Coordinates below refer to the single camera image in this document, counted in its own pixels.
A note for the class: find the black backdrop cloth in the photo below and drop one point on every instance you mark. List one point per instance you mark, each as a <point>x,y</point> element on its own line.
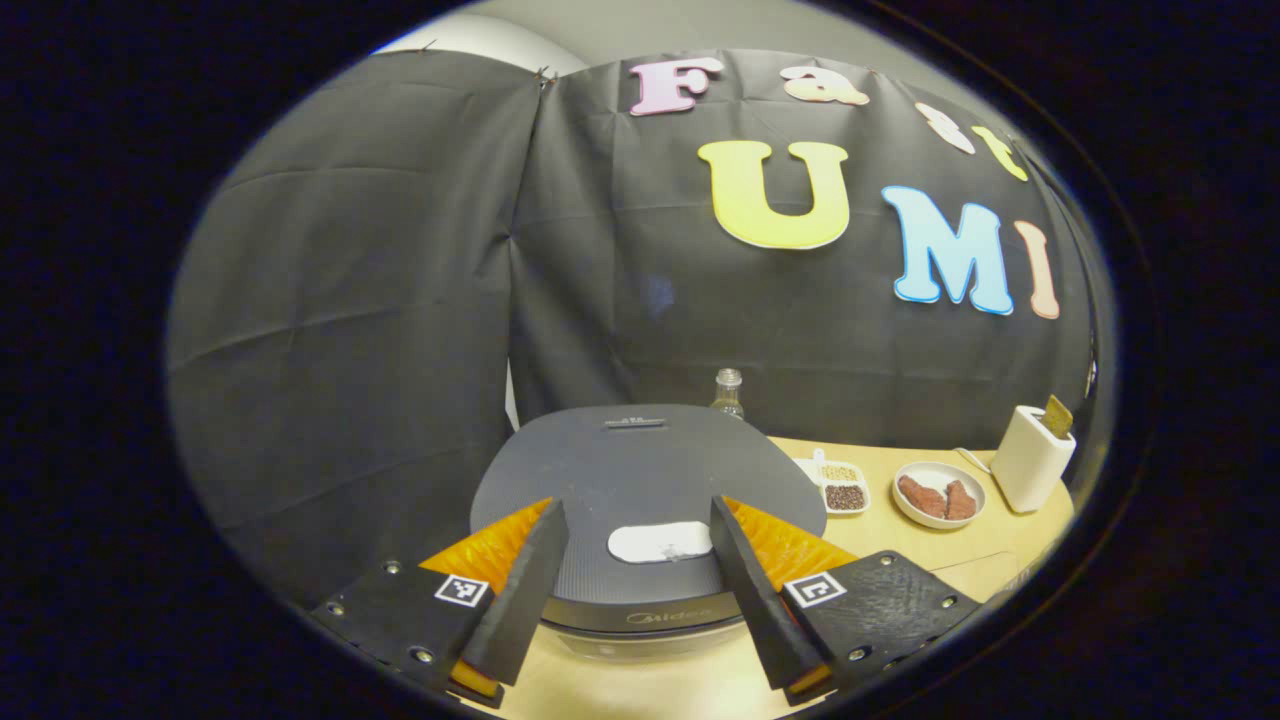
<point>350,300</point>

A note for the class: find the reddish brown meat piece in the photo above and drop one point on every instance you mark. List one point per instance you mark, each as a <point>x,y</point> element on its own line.
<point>962,502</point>
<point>922,497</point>

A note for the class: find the white toaster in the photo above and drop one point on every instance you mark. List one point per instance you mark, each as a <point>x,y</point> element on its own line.
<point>1028,465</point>

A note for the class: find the round white plate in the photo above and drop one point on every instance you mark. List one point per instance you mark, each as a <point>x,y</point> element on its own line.
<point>935,470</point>

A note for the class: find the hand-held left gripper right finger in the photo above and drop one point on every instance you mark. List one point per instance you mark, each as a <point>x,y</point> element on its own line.
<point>755,595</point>

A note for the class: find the white divided bean dish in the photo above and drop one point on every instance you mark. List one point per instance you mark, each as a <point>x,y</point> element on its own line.
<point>843,485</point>

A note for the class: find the dark grey rice cooker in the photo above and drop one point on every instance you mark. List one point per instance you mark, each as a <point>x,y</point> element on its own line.
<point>640,470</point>

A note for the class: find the small clear glass bottle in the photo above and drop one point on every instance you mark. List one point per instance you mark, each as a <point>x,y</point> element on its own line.
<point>728,395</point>

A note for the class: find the brown bread slice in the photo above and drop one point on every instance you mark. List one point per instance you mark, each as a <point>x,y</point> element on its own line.
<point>1058,416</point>

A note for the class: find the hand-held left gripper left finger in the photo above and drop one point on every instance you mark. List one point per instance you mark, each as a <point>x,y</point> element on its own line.
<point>520,590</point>

